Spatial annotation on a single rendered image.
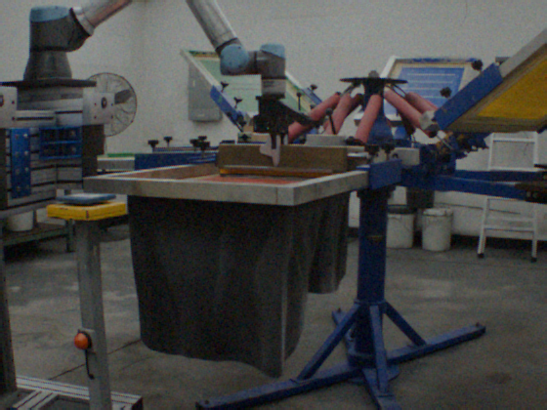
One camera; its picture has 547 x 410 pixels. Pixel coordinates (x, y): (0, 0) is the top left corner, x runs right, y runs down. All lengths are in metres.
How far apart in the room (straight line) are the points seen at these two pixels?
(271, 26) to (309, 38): 0.45
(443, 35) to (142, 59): 3.47
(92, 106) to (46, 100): 0.16
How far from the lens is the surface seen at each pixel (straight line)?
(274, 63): 1.89
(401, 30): 6.19
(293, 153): 1.87
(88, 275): 1.41
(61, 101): 1.82
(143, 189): 1.51
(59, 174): 1.83
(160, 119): 7.36
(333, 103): 2.64
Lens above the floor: 1.12
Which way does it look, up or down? 8 degrees down
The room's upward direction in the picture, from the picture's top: straight up
